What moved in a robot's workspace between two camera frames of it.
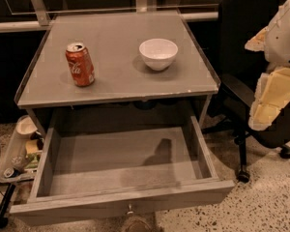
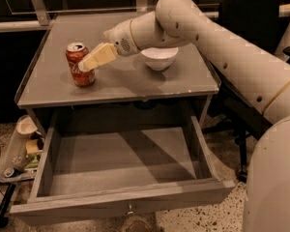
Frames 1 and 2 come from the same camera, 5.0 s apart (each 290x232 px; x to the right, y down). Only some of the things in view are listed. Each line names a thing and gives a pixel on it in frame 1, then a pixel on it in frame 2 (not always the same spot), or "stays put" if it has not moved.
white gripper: (282, 42) to (121, 40)
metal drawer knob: (130, 212) stays put
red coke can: (80, 65) stays put
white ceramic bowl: (159, 53) stays put
